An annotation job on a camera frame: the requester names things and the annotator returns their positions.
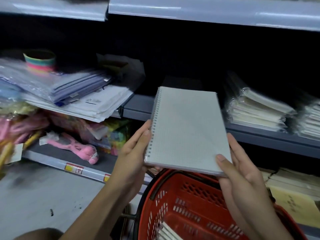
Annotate pile of pink yellow toys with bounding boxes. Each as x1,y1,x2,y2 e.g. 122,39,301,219
0,101,52,170

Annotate grey metal shelf board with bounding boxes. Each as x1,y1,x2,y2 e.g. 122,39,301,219
0,0,109,22
111,93,320,160
108,0,320,32

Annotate stack of blue plastic folders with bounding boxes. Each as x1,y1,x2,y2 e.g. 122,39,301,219
0,57,113,107

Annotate rainbow coil spring toy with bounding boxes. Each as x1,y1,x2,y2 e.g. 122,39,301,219
23,49,56,73

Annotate pile of colourful toy packets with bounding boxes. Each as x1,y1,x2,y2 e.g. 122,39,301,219
50,112,132,156

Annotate person's left forearm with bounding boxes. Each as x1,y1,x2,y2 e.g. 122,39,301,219
59,176,142,240

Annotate person's left hand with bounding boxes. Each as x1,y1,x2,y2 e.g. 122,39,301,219
109,119,153,191

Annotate red plastic shopping basket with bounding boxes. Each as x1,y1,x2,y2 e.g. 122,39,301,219
137,169,310,240

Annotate stack of beige books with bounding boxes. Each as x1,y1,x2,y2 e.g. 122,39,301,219
259,167,320,201

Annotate person's right hand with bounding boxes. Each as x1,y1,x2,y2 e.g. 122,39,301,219
216,133,270,213

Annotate person's right forearm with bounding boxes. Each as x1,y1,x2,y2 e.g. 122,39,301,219
222,193,294,240

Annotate stack of white paper packets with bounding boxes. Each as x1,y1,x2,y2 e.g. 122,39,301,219
22,85,134,123

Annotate pink plastic toy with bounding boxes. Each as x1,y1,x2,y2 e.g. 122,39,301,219
39,132,99,165

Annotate grey shelf with price labels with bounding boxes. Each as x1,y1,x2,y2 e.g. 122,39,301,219
21,140,153,194

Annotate yellow paper booklet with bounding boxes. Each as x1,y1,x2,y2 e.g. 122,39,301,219
268,185,320,230

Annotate stack of wrapped cream notebooks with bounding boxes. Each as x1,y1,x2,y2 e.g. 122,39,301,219
223,72,297,132
294,97,320,141

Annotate white packets in basket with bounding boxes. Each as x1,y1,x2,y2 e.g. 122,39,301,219
157,222,183,240

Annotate grey grid spiral notebook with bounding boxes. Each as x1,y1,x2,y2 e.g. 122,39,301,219
144,86,233,177

